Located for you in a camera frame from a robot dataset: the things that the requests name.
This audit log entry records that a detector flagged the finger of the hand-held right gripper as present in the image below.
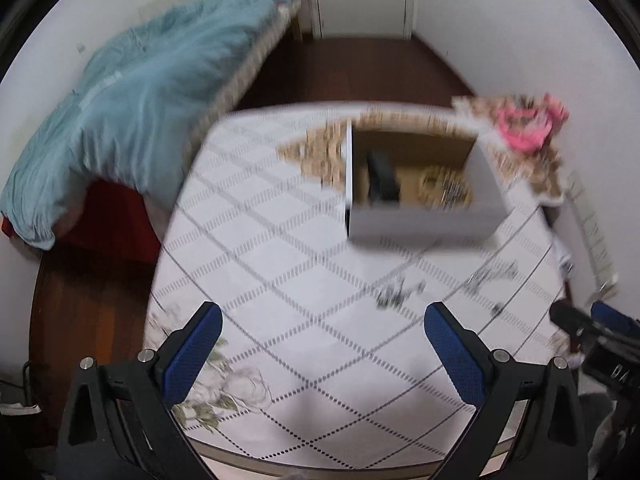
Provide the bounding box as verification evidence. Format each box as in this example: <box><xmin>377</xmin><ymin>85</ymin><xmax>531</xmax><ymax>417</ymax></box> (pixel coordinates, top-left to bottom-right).
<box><xmin>549</xmin><ymin>300</ymin><xmax>598</xmax><ymax>342</ymax></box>
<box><xmin>590</xmin><ymin>301</ymin><xmax>640</xmax><ymax>343</ymax></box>

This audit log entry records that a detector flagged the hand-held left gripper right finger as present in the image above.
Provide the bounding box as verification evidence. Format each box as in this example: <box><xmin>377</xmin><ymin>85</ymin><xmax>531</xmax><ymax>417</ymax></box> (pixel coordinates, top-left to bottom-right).
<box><xmin>424</xmin><ymin>301</ymin><xmax>591</xmax><ymax>480</ymax></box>

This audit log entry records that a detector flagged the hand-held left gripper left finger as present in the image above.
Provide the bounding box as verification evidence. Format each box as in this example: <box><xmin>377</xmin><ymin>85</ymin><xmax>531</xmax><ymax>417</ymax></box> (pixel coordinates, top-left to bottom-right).
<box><xmin>57</xmin><ymin>301</ymin><xmax>223</xmax><ymax>480</ymax></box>

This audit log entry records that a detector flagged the pile of metal jewelry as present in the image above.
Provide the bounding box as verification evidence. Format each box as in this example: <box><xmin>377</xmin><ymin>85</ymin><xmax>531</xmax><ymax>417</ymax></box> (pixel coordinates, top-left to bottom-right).
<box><xmin>419</xmin><ymin>166</ymin><xmax>473</xmax><ymax>206</ymax></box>

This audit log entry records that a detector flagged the white cardboard box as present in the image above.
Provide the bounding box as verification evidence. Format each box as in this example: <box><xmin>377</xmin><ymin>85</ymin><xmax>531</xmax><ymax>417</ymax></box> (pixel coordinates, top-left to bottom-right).
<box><xmin>345</xmin><ymin>120</ymin><xmax>509</xmax><ymax>250</ymax></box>

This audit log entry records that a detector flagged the red cloth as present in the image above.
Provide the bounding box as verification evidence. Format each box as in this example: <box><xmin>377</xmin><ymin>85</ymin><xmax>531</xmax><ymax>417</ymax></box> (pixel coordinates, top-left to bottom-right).
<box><xmin>0</xmin><ymin>180</ymin><xmax>163</xmax><ymax>266</ymax></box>

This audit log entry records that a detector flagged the black case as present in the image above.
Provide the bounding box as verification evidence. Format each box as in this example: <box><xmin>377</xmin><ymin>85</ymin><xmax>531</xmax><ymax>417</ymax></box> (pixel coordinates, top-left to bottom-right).
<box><xmin>366</xmin><ymin>151</ymin><xmax>402</xmax><ymax>206</ymax></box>

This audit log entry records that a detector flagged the pink plastic toy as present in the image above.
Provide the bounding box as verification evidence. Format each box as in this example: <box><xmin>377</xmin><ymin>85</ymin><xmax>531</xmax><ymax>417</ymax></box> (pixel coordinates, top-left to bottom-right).
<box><xmin>495</xmin><ymin>92</ymin><xmax>571</xmax><ymax>153</ymax></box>

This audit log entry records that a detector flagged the brown floral cloth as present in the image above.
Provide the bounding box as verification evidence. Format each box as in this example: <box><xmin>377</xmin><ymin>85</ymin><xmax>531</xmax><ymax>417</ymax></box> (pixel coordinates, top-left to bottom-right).
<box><xmin>277</xmin><ymin>94</ymin><xmax>568</xmax><ymax>207</ymax></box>

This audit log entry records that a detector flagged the light blue blanket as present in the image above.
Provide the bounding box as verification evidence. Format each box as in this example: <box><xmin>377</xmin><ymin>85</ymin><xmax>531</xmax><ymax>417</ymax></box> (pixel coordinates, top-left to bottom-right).
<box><xmin>0</xmin><ymin>0</ymin><xmax>303</xmax><ymax>252</ymax></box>

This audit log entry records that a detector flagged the bed with striped mattress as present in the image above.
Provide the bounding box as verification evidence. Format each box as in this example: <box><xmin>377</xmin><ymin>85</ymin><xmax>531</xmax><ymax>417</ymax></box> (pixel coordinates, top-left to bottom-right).
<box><xmin>190</xmin><ymin>0</ymin><xmax>306</xmax><ymax>148</ymax></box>

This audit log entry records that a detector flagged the silver chain jewelry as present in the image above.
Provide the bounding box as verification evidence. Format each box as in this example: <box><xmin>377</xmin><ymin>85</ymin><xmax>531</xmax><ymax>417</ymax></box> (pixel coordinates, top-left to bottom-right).
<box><xmin>465</xmin><ymin>260</ymin><xmax>521</xmax><ymax>293</ymax></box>
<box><xmin>376</xmin><ymin>275</ymin><xmax>427</xmax><ymax>310</ymax></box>

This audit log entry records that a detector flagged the black cable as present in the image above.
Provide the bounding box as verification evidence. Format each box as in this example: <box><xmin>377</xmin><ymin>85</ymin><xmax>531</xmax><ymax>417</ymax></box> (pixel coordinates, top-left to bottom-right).
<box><xmin>0</xmin><ymin>360</ymin><xmax>43</xmax><ymax>416</ymax></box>

